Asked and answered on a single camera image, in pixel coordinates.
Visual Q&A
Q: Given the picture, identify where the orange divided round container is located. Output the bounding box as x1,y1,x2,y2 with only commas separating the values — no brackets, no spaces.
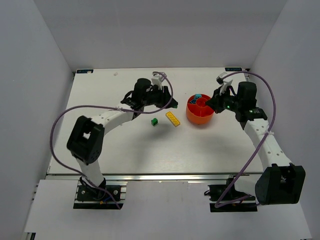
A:
186,94,215,125

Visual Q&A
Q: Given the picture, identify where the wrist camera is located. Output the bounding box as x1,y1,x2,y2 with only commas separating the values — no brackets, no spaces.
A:
151,71,167,91
216,72,233,96

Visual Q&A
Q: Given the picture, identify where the left blue corner label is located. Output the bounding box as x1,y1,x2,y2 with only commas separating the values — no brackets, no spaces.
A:
76,69,94,74

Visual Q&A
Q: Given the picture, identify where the aluminium front rail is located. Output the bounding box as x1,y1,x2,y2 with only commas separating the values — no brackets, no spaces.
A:
45,172,262,181

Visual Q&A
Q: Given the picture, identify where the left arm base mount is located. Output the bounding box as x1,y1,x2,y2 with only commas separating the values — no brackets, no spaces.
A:
73,177,126,210

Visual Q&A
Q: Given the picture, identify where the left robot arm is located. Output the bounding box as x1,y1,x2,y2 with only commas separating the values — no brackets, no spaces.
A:
66,78,178,201

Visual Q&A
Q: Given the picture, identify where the right blue corner label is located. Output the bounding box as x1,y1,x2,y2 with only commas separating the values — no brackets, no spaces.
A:
224,67,243,72

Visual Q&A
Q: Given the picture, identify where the blue corner label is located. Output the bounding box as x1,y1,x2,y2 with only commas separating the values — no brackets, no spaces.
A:
224,67,243,72
76,69,94,74

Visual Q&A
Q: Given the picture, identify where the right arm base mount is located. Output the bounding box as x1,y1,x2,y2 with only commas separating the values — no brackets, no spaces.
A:
203,175,258,213

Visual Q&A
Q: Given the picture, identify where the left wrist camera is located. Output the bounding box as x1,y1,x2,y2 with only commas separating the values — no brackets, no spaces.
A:
151,71,167,91

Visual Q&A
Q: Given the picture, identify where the yellow long lego plate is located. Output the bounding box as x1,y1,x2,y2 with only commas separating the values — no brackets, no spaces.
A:
165,111,181,127

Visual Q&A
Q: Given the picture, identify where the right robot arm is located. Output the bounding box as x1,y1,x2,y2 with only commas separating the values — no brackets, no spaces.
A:
205,80,306,208

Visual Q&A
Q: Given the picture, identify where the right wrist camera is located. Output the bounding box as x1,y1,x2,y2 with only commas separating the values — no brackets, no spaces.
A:
216,72,233,96

